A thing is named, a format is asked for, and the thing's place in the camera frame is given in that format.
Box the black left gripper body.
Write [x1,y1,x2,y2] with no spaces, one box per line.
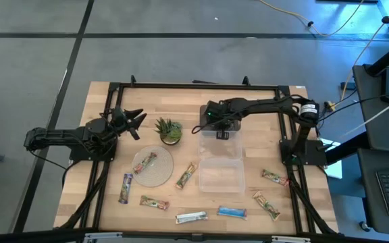
[105,106,130,136]

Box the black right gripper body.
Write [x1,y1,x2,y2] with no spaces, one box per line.
[203,100,241,132]

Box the red green granola bar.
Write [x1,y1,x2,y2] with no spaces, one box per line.
[138,194,170,211]
[261,169,290,187]
[132,151,158,175]

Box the purple granola bar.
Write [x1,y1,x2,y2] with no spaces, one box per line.
[118,172,134,205]

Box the tan green granola bar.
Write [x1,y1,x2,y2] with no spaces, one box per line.
[175,161,198,190]
[252,190,282,222]

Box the blue granola bar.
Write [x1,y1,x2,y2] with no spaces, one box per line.
[217,205,249,221]

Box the white granola bar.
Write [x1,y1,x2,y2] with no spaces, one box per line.
[175,211,209,225]

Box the clear plastic container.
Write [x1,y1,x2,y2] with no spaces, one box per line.
[198,158,246,194]
[198,130,243,161]

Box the dark grey plastic container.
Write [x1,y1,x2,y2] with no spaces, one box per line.
[199,104,241,132]

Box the succulent plant in black pot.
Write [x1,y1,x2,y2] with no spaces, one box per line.
[154,117,184,146]

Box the round clear plate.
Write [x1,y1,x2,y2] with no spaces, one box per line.
[132,145,174,188]

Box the black side desk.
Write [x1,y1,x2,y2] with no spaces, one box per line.
[352,63,389,155]
[357,148,389,234]

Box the black support beam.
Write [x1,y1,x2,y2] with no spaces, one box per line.
[365,43,389,77]

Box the black aluminium table frame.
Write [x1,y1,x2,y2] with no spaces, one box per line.
[54,74,339,237]

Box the black cable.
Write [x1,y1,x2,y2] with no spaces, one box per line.
[28,150,77,190]

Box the yellow cable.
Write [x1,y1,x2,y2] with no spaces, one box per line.
[259,0,366,37]

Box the white cable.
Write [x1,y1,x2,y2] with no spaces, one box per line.
[341,100,389,138]

